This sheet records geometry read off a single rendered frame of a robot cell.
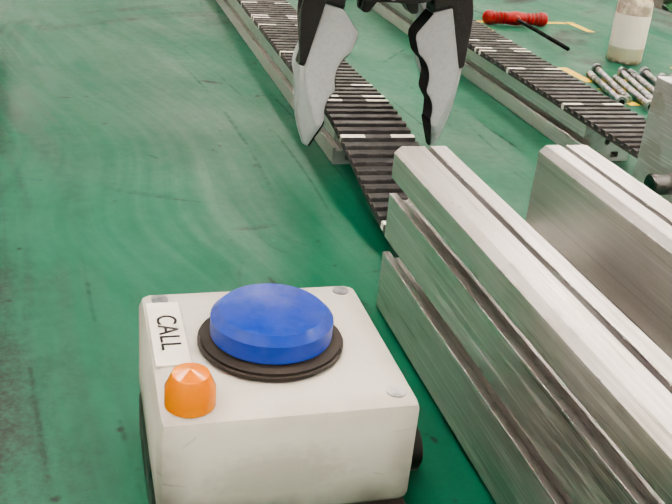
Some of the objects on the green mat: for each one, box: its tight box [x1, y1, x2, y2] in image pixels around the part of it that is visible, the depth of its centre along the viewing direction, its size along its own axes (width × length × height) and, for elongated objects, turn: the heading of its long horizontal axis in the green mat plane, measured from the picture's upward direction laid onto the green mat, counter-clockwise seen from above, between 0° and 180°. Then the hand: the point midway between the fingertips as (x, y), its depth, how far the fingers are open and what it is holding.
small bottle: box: [606, 0, 654, 65], centre depth 98 cm, size 4×4×12 cm
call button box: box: [139, 286, 423, 504], centre depth 32 cm, size 8×10×6 cm
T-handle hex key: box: [482, 10, 570, 51], centre depth 106 cm, size 16×8×2 cm, turn 2°
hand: (373, 133), depth 61 cm, fingers open, 8 cm apart
